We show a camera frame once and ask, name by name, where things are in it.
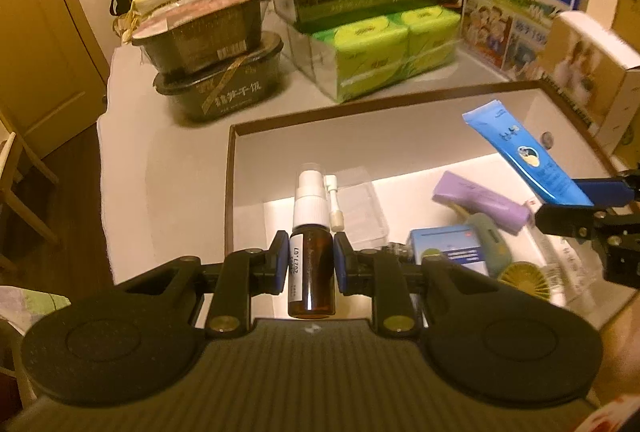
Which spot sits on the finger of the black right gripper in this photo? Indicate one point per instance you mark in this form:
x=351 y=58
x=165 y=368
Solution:
x=616 y=191
x=566 y=221

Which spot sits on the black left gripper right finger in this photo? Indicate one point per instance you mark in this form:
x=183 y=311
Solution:
x=377 y=275

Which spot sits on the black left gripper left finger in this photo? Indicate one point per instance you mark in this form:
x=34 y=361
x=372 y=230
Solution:
x=234 y=282

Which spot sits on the white green medicine box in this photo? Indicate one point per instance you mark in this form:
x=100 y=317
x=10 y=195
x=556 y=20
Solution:
x=567 y=268

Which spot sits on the blue hand cream tube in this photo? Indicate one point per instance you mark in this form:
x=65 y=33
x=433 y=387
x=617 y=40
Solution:
x=522 y=151

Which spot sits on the brown spray bottle white nozzle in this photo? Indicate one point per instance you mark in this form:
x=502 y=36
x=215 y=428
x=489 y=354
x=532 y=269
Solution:
x=311 y=287

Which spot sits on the blue white medicine box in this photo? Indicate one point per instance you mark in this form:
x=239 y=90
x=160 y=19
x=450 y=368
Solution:
x=459 y=243

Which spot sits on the purple rectangular case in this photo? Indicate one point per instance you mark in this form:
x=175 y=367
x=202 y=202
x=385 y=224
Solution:
x=506 y=214

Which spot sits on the clear plastic case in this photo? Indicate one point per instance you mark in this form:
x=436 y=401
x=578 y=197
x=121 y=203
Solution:
x=364 y=220

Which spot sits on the brown storage box white inside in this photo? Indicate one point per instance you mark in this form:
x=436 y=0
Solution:
x=404 y=144

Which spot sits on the white photo printed box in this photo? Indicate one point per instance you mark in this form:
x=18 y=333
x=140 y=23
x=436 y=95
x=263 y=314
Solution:
x=595 y=72

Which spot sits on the lower black instant food bowl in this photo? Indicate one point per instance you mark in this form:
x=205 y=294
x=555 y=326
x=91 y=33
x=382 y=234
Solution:
x=227 y=87

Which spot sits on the black instant food bowl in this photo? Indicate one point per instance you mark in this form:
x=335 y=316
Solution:
x=227 y=87
x=191 y=37

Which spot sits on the green tissue pack bundle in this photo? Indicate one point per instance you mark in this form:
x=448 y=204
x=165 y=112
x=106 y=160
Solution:
x=358 y=58

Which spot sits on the green patterned cloth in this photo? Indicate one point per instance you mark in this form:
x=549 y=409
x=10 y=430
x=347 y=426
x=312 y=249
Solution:
x=22 y=308

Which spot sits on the upper black instant food bowl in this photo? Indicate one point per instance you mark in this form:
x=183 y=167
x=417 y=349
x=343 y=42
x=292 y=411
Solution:
x=191 y=37

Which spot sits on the wooden door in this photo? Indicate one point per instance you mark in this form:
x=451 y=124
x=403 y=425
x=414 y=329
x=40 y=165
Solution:
x=51 y=89

